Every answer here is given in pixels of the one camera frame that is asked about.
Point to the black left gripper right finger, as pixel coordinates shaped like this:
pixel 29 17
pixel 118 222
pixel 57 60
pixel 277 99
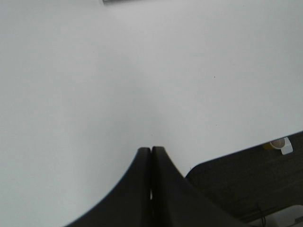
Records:
pixel 176 203

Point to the white microwave door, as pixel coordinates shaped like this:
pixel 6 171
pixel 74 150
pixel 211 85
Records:
pixel 118 1

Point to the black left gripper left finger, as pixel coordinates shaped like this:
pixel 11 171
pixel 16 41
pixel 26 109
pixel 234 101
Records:
pixel 128 204

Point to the yellow tape roll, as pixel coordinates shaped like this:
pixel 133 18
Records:
pixel 275 144

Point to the white object on floor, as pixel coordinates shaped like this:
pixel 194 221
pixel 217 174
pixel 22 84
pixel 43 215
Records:
pixel 287 148

